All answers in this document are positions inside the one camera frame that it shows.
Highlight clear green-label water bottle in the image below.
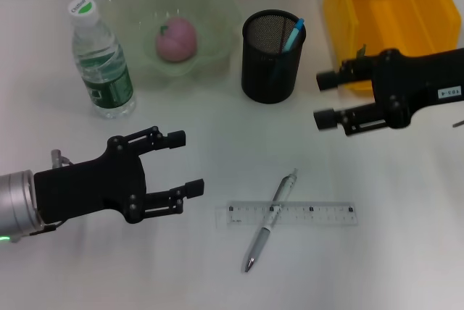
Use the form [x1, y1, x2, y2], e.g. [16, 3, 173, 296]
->
[67, 0, 138, 120]

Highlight transparent plastic ruler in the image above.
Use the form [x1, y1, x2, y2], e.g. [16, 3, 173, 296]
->
[214, 200, 359, 230]

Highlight silver ballpoint pen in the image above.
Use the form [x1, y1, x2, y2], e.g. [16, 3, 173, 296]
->
[243, 167, 300, 274]

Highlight pink toy peach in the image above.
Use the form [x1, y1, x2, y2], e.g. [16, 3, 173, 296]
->
[155, 16, 199, 63]

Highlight left gripper cable with plugs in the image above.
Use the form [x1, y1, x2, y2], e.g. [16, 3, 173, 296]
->
[30, 148, 75, 237]

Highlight translucent green fruit plate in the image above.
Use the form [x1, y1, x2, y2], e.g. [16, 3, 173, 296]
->
[99, 0, 243, 90]

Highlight black mesh pen holder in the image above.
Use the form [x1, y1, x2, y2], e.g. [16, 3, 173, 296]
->
[241, 9, 307, 104]

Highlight yellow plastic bin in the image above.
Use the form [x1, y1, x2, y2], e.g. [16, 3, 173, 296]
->
[323, 0, 463, 93]

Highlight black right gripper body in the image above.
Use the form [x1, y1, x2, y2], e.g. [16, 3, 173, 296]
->
[370, 47, 464, 130]

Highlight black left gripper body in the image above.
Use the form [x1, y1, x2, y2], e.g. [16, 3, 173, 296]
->
[33, 135, 149, 226]

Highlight blue plastic scissors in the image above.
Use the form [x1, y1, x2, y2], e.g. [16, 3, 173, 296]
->
[268, 18, 306, 83]

